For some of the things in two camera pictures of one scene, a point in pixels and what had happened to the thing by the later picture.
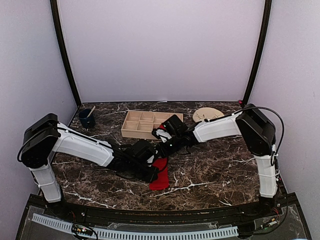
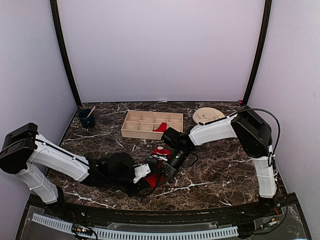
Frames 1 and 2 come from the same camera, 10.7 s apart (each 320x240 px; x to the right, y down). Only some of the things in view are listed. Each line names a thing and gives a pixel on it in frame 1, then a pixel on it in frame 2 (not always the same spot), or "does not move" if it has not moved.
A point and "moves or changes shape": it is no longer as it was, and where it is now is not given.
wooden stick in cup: (91, 111) does not move
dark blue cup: (87, 122) does not move
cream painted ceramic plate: (208, 113) does not move
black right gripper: (164, 153) to (170, 170)
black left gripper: (151, 176) to (142, 184)
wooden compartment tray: (140, 124) does not move
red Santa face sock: (162, 126) does not move
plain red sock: (162, 182) moves or changes shape
